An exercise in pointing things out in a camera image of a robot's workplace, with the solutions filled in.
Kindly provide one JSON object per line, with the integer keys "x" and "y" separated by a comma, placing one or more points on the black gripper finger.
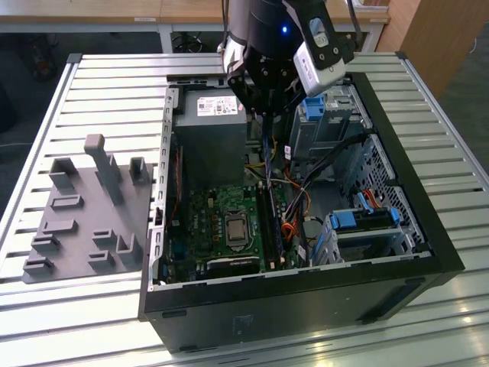
{"x": 292, "y": 95}
{"x": 240, "y": 84}

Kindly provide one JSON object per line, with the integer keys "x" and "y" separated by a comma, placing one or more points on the black RAM slot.
{"x": 272, "y": 229}
{"x": 263, "y": 225}
{"x": 272, "y": 264}
{"x": 282, "y": 260}

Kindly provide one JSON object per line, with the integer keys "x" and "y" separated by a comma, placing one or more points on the blue drive latch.
{"x": 312, "y": 109}

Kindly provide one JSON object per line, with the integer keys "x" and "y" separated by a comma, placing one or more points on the metal optical drive cage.
{"x": 317, "y": 137}

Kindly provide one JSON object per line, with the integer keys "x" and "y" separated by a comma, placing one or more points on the grey power supply unit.
{"x": 210, "y": 153}

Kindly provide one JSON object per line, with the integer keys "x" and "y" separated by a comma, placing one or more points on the black CPU socket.
{"x": 237, "y": 216}

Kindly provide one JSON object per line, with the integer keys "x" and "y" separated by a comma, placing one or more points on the round grey speaker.
{"x": 315, "y": 227}

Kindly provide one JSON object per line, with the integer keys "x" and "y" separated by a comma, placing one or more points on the black case fan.
{"x": 182, "y": 206}

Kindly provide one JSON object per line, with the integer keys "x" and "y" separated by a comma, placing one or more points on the blue disk carrier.
{"x": 344, "y": 221}

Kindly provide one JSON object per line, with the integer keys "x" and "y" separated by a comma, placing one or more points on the silver CPU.
{"x": 237, "y": 231}

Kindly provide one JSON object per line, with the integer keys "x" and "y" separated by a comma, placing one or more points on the wooden cabinet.
{"x": 439, "y": 38}

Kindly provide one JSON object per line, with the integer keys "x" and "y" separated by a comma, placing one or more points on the green motherboard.
{"x": 198, "y": 244}

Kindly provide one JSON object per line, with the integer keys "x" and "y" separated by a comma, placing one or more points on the metal disk bay cage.
{"x": 366, "y": 244}

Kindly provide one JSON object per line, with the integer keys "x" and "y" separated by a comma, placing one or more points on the black graphics card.
{"x": 233, "y": 265}

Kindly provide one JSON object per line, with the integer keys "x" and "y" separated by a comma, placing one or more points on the black open PC case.
{"x": 267, "y": 313}

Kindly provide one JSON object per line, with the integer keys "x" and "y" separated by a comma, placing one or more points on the grey parts rack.
{"x": 76, "y": 248}

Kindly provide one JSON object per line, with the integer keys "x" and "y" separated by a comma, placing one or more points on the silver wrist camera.
{"x": 317, "y": 76}

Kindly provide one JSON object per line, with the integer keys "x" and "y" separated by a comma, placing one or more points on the small black chassis switch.
{"x": 158, "y": 216}

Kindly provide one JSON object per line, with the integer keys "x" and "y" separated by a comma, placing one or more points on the wooden desk with white frame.
{"x": 95, "y": 9}

